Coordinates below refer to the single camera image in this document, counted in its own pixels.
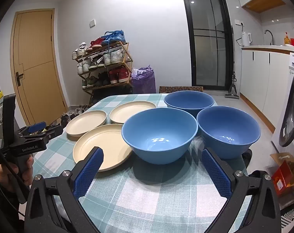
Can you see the red orange box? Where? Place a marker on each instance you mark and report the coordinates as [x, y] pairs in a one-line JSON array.
[[281, 178]]

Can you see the blue bowl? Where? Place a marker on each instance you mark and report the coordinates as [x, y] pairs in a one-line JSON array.
[[159, 131], [189, 102], [228, 131]]

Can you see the purple plastic bag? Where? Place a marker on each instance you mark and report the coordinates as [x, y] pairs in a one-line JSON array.
[[144, 80]]

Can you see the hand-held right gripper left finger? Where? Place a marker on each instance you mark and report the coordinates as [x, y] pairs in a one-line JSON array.
[[88, 172]]

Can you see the floor mop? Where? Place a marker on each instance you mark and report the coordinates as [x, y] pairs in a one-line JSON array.
[[232, 87]]

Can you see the black framed glass door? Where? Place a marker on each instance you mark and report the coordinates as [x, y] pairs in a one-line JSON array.
[[207, 34]]

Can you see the wooden shoe rack with shoes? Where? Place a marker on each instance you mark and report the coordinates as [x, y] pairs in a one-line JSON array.
[[113, 55]]

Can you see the person's left hand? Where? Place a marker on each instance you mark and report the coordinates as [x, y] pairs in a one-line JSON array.
[[6, 174]]

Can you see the white electric kettle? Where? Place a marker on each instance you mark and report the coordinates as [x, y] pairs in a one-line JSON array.
[[245, 38]]

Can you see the pile of dark shoes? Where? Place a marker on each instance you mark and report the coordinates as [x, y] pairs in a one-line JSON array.
[[71, 115]]

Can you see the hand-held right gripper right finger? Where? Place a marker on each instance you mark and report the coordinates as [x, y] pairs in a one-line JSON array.
[[217, 172]]

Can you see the teal checked tablecloth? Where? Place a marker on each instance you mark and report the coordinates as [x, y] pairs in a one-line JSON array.
[[149, 194]]

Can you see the white washing machine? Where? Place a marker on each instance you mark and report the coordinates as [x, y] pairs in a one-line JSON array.
[[290, 116]]

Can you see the yellow bottle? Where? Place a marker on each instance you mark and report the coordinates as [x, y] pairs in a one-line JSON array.
[[286, 40]]

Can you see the white wall socket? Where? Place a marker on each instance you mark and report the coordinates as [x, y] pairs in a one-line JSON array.
[[239, 23]]

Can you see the metal faucet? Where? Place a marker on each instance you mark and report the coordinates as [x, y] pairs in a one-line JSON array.
[[269, 35]]

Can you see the white base cabinets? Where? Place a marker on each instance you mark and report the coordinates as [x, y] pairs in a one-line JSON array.
[[261, 77]]

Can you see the wooden door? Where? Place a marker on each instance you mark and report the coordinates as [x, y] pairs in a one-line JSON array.
[[37, 65]]

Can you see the black white striped mat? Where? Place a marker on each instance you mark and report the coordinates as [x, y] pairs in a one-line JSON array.
[[291, 219]]

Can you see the open cardboard box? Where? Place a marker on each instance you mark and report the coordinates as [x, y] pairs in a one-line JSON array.
[[281, 157]]

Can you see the person's left forearm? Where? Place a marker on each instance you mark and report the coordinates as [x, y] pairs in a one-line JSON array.
[[1, 206]]

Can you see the cream round plate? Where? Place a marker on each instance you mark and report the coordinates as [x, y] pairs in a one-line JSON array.
[[103, 145], [132, 111], [86, 125]]

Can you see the flattened patterned cardboard box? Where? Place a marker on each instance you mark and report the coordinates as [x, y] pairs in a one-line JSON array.
[[180, 89]]

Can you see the grey light switch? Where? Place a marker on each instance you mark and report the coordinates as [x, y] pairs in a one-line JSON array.
[[92, 23]]

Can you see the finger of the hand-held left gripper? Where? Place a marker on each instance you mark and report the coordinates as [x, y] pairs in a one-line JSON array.
[[37, 127], [53, 131]]

